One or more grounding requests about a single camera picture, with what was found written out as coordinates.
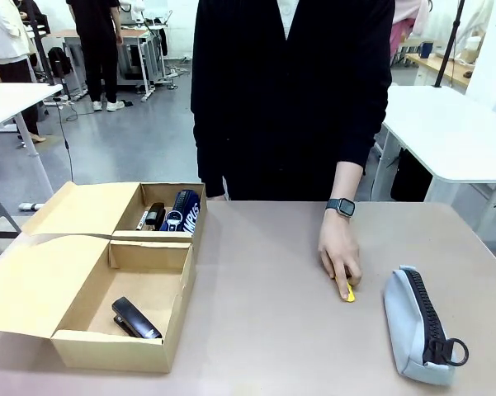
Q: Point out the dark smartwatch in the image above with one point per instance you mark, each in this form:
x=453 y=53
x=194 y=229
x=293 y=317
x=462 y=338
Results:
x=342 y=207

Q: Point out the white marker pen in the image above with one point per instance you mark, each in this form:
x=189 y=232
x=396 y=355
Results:
x=141 y=222

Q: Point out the bystander in white coat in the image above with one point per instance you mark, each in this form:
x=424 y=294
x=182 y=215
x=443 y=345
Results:
x=4 y=33

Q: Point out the grey pencil case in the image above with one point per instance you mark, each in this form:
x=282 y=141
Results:
x=404 y=321

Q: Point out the long black stapler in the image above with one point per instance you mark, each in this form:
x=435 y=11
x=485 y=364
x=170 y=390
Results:
x=132 y=317

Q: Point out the bystander in black clothes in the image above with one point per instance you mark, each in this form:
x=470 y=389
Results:
x=95 y=41

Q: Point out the wooden top metal desk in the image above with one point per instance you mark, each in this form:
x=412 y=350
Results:
x=132 y=35

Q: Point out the background white robot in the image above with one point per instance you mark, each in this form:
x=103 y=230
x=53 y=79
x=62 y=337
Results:
x=130 y=10

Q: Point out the small black stapler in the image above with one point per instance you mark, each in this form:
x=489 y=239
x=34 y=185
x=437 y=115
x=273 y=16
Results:
x=156 y=213

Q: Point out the dark blue mug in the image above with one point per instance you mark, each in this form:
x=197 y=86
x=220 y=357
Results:
x=426 y=49

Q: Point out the bystander in pink clothes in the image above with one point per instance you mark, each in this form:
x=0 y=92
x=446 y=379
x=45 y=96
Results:
x=408 y=20

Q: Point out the brown cardboard box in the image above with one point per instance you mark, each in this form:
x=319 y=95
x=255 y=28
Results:
x=128 y=352

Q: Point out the black backpack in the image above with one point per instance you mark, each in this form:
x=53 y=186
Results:
x=59 y=62

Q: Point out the black bag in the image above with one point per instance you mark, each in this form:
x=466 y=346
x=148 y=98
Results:
x=410 y=177

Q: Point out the yellow utility knife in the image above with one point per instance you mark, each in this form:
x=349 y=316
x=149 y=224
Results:
x=350 y=297

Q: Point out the person's left forearm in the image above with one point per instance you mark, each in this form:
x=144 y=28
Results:
x=346 y=181

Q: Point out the wooden counter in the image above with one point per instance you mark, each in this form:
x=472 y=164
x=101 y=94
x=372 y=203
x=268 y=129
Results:
x=437 y=66

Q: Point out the person in black cardigan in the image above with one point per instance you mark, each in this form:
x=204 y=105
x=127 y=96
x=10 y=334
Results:
x=289 y=103

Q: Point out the navy blue pencil case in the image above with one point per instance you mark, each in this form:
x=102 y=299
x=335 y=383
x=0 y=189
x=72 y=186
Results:
x=190 y=214

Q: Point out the person's left hand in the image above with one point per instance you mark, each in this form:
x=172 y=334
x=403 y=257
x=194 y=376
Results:
x=338 y=247

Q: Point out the black tripod pole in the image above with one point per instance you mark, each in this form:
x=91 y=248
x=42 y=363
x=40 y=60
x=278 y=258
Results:
x=447 y=45
x=41 y=45

